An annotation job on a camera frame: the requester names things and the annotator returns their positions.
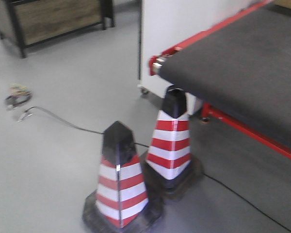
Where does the black floor cable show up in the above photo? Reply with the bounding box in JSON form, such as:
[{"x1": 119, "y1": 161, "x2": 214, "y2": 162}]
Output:
[{"x1": 16, "y1": 106, "x2": 291, "y2": 233}]

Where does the coiled wire bundle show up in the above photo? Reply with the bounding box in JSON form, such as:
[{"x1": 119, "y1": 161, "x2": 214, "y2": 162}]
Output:
[{"x1": 4, "y1": 83, "x2": 33, "y2": 110}]

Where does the red white traffic cone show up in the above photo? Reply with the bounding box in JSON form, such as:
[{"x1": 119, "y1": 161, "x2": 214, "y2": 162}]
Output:
[{"x1": 82, "y1": 121, "x2": 163, "y2": 233}]

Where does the wooden black frame cabinet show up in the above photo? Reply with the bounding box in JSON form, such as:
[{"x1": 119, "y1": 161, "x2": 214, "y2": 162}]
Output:
[{"x1": 0, "y1": 0, "x2": 115, "y2": 58}]

